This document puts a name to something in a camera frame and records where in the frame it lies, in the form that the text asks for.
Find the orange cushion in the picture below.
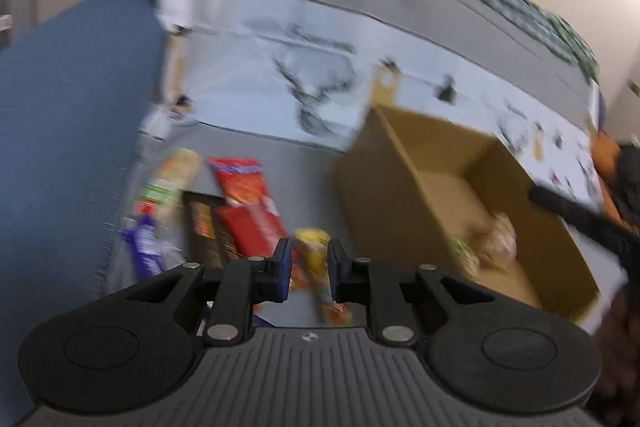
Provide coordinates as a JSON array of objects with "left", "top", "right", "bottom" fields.
[{"left": 591, "top": 131, "right": 624, "bottom": 225}]

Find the white peanut candy packet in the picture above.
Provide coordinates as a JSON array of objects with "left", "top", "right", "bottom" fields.
[{"left": 134, "top": 148, "right": 201, "bottom": 225}]

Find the yellow snack packet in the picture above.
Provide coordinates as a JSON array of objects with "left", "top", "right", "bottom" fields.
[{"left": 290, "top": 228, "right": 352, "bottom": 327}]

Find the grey deer print sofa cover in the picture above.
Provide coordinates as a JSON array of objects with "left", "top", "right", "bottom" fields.
[{"left": 94, "top": 0, "right": 629, "bottom": 327}]

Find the brown cardboard box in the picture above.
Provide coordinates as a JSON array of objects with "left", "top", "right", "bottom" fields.
[{"left": 334, "top": 105, "right": 600, "bottom": 324}]

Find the red snack packet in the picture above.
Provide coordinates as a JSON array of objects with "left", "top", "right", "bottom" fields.
[{"left": 208, "top": 157, "right": 288, "bottom": 258}]

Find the black clothing pile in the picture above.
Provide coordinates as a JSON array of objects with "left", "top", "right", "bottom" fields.
[{"left": 613, "top": 143, "right": 640, "bottom": 229}]

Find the green snack packet in box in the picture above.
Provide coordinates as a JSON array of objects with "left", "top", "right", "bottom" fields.
[{"left": 450, "top": 237, "right": 482, "bottom": 280}]

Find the dark brown chocolate bar packet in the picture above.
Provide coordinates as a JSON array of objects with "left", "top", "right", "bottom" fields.
[{"left": 182, "top": 191, "right": 240, "bottom": 270}]

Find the purple silver snack packet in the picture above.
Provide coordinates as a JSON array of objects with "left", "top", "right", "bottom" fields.
[{"left": 122, "top": 213, "right": 186, "bottom": 281}]

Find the blue sofa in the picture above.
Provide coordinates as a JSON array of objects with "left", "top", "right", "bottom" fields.
[{"left": 1, "top": 0, "right": 165, "bottom": 426}]

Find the beige snack pack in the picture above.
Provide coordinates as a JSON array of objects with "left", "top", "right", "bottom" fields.
[{"left": 472, "top": 212, "right": 518, "bottom": 272}]

